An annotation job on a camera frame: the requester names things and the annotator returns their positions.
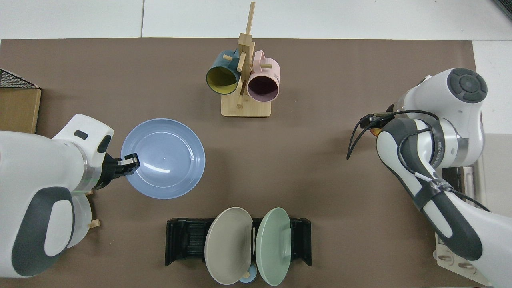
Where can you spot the wooden cup stand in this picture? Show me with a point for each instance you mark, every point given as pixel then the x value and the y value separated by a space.
pixel 246 108

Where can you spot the dark grey slanted bar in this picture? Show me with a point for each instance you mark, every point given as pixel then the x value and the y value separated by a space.
pixel 506 8

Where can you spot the dark teal mug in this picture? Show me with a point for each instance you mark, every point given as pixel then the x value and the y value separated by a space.
pixel 222 66

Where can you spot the black dish rack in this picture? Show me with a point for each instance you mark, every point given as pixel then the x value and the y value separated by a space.
pixel 186 240

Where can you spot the beige plate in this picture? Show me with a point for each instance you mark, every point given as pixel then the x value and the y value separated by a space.
pixel 228 246

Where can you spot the brown table cloth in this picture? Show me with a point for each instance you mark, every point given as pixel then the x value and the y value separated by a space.
pixel 280 168

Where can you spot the white grey plate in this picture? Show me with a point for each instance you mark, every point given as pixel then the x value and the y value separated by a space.
pixel 82 220

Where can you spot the wooden plate rack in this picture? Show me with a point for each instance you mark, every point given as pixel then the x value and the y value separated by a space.
pixel 94 223

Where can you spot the blue plate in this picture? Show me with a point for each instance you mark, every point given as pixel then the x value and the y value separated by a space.
pixel 164 158

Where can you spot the red yellow apple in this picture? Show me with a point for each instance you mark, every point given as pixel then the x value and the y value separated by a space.
pixel 375 132

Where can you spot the pale toaster oven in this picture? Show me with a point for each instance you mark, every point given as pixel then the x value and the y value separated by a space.
pixel 498 168

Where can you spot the pink mug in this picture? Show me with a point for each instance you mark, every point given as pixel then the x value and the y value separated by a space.
pixel 268 68

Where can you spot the pale green plate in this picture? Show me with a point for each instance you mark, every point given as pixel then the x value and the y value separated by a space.
pixel 272 248

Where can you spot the small blue round thing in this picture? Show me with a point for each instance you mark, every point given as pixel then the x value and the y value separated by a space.
pixel 250 278

